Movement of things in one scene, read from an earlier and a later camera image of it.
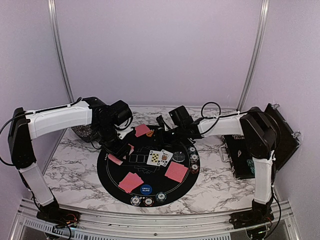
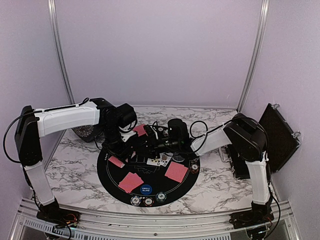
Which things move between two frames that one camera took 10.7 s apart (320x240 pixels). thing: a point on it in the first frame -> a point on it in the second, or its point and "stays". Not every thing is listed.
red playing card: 131,181 stays
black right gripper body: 173,138 -> 164,147
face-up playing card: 165,156 stays
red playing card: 176,172 stays
